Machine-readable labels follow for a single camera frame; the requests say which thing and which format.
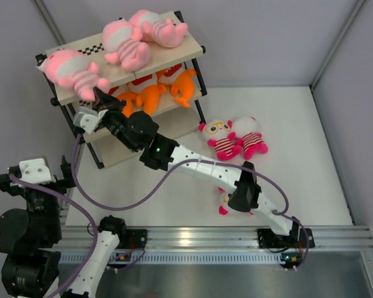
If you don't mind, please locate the white panda plush face down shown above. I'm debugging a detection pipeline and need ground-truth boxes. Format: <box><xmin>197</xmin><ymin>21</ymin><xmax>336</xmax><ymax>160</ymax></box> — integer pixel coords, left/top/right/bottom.
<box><xmin>232</xmin><ymin>116</ymin><xmax>269</xmax><ymax>160</ymax></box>

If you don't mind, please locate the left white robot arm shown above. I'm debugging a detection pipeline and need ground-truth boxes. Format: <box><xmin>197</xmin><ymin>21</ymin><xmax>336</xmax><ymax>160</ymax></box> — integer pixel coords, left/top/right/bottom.
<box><xmin>0</xmin><ymin>157</ymin><xmax>128</xmax><ymax>297</ymax></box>

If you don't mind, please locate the white panda plush with glasses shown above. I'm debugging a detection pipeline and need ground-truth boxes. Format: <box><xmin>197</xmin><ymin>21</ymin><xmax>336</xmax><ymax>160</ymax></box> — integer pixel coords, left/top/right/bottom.
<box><xmin>198</xmin><ymin>119</ymin><xmax>242</xmax><ymax>161</ymax></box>

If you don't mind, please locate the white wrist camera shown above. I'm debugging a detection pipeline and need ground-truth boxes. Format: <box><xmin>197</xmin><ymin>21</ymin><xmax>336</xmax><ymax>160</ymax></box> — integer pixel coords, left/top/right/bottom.
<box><xmin>73</xmin><ymin>106</ymin><xmax>108</xmax><ymax>134</ymax></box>
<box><xmin>8</xmin><ymin>156</ymin><xmax>55</xmax><ymax>184</ymax></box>

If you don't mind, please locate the beige three-tier shelf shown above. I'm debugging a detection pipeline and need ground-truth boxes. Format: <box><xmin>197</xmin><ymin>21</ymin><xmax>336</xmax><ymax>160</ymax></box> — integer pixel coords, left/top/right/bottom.
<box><xmin>35</xmin><ymin>11</ymin><xmax>208</xmax><ymax>170</ymax></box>

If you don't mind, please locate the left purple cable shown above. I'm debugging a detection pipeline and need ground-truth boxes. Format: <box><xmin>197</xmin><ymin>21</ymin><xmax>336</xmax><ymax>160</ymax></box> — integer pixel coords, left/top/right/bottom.
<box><xmin>9</xmin><ymin>173</ymin><xmax>145</xmax><ymax>298</ymax></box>

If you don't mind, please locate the purple cable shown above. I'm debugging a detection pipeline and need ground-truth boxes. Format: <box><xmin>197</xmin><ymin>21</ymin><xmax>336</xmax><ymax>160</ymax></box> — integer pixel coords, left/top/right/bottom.
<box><xmin>71</xmin><ymin>133</ymin><xmax>311</xmax><ymax>274</ymax></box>
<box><xmin>9</xmin><ymin>173</ymin><xmax>145</xmax><ymax>298</ymax></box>

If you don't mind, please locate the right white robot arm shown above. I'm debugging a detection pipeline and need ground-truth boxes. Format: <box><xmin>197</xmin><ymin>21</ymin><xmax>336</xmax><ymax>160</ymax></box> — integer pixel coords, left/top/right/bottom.
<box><xmin>93</xmin><ymin>88</ymin><xmax>314</xmax><ymax>249</ymax></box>

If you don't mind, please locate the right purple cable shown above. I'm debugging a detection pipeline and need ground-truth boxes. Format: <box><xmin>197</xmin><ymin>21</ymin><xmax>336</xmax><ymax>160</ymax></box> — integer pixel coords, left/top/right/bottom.
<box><xmin>71</xmin><ymin>133</ymin><xmax>311</xmax><ymax>274</ymax></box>

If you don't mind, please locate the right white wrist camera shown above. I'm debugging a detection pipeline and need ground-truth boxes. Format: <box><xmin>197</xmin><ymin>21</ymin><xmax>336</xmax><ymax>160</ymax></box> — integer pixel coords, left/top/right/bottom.
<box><xmin>73</xmin><ymin>106</ymin><xmax>108</xmax><ymax>134</ymax></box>

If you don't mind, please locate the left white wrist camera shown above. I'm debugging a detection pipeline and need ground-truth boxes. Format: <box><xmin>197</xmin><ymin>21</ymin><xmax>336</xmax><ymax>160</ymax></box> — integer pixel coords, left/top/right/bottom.
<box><xmin>8</xmin><ymin>156</ymin><xmax>55</xmax><ymax>184</ymax></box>

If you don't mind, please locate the white slotted cable duct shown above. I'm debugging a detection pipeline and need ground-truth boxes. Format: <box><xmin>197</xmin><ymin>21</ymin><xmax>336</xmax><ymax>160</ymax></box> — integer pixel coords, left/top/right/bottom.
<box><xmin>58</xmin><ymin>250</ymin><xmax>302</xmax><ymax>265</ymax></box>

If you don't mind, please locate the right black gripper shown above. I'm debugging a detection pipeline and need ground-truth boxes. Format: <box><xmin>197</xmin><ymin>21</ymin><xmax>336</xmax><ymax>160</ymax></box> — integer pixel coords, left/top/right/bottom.
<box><xmin>92</xmin><ymin>88</ymin><xmax>140</xmax><ymax>154</ymax></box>

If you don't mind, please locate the orange shark plush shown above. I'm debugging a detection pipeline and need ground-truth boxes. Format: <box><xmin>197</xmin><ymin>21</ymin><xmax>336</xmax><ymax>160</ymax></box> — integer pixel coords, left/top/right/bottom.
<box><xmin>157</xmin><ymin>63</ymin><xmax>197</xmax><ymax>108</ymax></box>
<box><xmin>108</xmin><ymin>84</ymin><xmax>137</xmax><ymax>117</ymax></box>
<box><xmin>127</xmin><ymin>73</ymin><xmax>166</xmax><ymax>115</ymax></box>

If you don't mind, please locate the white panda plush front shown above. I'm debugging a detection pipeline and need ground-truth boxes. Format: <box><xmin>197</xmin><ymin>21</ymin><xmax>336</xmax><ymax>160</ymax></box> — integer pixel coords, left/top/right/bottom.
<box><xmin>218</xmin><ymin>187</ymin><xmax>254</xmax><ymax>217</ymax></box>

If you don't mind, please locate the aluminium mounting rail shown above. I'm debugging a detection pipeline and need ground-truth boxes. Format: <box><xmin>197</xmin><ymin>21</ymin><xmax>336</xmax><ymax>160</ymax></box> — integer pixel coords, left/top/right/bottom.
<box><xmin>57</xmin><ymin>186</ymin><xmax>373</xmax><ymax>250</ymax></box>

